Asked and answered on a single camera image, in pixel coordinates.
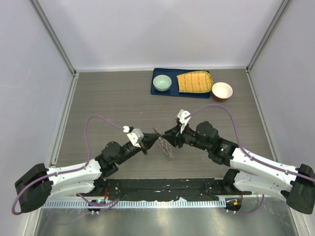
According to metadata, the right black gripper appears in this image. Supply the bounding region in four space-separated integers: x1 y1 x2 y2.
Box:
162 121 211 152

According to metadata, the metal disc with keyrings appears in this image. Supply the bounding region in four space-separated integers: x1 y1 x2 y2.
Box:
152 127 174 158

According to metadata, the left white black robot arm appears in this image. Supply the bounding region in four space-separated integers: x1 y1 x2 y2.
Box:
11 132 160 215

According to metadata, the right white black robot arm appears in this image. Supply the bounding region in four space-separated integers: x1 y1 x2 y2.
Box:
162 121 315 214

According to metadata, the dark blue tray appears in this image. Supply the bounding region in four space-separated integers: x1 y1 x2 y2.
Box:
151 68 211 99

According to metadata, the pale green bowl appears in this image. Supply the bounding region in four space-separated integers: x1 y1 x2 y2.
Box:
153 75 172 91

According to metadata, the yellow woven bamboo basket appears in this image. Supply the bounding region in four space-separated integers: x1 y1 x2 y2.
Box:
176 71 214 93

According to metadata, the brown bowl white inside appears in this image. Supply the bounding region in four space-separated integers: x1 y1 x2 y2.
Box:
212 82 233 101

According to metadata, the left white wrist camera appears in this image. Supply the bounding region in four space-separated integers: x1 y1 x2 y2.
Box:
127 128 144 148

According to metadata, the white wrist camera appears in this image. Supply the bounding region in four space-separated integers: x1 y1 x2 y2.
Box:
127 128 144 148
176 109 191 134

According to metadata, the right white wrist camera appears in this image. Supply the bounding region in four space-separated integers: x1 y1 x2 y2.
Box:
176 109 191 134

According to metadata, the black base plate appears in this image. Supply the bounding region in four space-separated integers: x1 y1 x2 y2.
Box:
76 177 253 201

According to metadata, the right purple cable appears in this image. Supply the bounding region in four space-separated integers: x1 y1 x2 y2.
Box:
183 103 315 214

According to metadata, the purple cable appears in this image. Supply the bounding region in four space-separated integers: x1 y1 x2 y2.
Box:
183 103 315 214
11 115 131 216

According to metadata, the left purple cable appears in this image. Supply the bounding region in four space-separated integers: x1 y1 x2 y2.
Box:
11 115 131 216

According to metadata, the slotted white cable duct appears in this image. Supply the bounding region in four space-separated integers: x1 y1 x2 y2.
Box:
42 198 226 209

